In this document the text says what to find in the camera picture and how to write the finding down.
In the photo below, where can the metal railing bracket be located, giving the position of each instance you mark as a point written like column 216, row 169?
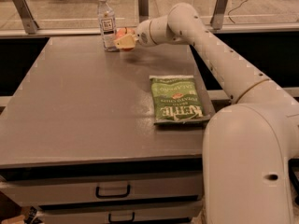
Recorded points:
column 143, row 10
column 218, row 14
column 29, row 24

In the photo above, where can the upper grey drawer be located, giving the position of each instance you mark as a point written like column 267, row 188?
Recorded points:
column 95, row 189

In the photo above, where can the black stand leg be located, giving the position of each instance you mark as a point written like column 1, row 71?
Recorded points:
column 293, row 176

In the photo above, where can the lower grey drawer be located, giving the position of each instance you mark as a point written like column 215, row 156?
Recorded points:
column 151, row 213

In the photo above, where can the clear plastic water bottle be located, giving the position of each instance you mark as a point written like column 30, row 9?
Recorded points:
column 106, row 18

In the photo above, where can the grey drawer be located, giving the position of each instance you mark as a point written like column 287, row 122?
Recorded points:
column 95, row 189
column 151, row 213

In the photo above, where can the left metal railing bracket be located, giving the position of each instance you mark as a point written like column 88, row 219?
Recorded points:
column 29, row 24

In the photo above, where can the red apple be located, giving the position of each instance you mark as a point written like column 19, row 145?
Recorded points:
column 124, row 31

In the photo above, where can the green Kettle chips bag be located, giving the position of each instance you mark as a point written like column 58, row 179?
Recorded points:
column 176, row 100

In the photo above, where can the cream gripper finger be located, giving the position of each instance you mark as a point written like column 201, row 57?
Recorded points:
column 127, row 41

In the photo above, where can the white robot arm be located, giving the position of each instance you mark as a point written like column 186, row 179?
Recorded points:
column 248, row 144

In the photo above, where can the right metal railing bracket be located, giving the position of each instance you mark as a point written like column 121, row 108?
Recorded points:
column 218, row 14

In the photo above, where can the middle metal railing bracket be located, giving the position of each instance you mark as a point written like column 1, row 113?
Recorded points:
column 143, row 10

